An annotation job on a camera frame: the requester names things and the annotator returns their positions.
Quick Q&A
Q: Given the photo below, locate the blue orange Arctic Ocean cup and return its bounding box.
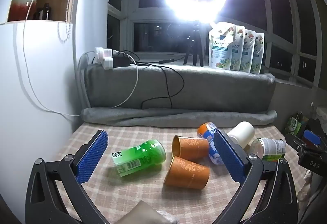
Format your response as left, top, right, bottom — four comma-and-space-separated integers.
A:
197, 122, 224, 165

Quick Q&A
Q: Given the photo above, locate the refill pouch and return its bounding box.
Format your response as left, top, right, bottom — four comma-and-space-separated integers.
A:
251, 33, 265, 74
208, 22, 236, 70
240, 29, 256, 73
230, 26, 245, 71

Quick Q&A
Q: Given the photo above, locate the grey fleece blanket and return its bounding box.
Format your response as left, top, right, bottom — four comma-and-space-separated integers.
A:
82, 65, 277, 128

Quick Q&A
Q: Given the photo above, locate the green carton box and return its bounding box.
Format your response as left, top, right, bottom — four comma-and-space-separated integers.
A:
284, 112, 309, 138

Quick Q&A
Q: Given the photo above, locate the orange paper cup rear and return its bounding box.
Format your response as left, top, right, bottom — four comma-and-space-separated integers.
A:
171, 136, 209, 160

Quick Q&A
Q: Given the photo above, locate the black tripod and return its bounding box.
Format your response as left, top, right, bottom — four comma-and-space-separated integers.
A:
183, 22, 204, 67

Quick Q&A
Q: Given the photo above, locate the white power plug adapter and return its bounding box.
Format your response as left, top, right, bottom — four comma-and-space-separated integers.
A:
95, 47, 114, 70

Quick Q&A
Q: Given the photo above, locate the orange paper cup front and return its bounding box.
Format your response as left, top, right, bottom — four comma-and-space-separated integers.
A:
164, 156, 210, 190

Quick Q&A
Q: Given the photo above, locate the dark bottle on shelf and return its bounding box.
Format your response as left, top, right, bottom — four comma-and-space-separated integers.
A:
33, 3, 52, 20

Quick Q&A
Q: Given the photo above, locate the orange paper cup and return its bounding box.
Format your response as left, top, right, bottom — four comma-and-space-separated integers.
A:
164, 156, 210, 190
171, 136, 209, 160

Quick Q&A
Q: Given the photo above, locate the black cable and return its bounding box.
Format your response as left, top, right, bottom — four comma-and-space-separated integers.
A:
116, 50, 189, 110

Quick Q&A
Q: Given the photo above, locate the white cable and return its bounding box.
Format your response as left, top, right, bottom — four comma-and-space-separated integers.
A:
22, 0, 140, 117

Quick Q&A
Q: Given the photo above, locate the black power adapter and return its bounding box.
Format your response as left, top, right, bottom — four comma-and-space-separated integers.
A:
113, 54, 131, 68

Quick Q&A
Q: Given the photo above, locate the green plastic cup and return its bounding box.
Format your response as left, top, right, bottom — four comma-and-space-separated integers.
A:
111, 139, 166, 177

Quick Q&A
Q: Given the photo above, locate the green orange labelled cup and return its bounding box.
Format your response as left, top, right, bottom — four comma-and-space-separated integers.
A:
249, 138, 286, 162

